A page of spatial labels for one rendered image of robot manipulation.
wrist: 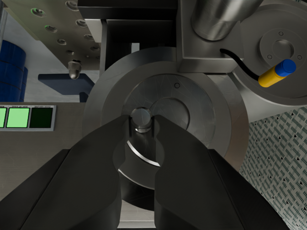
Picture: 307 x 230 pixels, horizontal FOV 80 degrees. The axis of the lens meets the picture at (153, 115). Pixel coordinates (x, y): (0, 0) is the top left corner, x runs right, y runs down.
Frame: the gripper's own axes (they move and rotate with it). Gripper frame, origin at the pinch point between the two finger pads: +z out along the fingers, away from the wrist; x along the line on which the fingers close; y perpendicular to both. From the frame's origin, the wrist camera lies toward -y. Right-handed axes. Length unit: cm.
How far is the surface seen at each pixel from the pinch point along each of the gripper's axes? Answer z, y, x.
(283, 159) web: 9.0, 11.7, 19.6
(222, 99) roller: 4.3, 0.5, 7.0
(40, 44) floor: 226, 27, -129
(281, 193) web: 6.7, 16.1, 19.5
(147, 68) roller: 6.2, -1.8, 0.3
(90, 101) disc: 4.3, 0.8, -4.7
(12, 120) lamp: 32, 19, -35
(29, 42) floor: 223, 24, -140
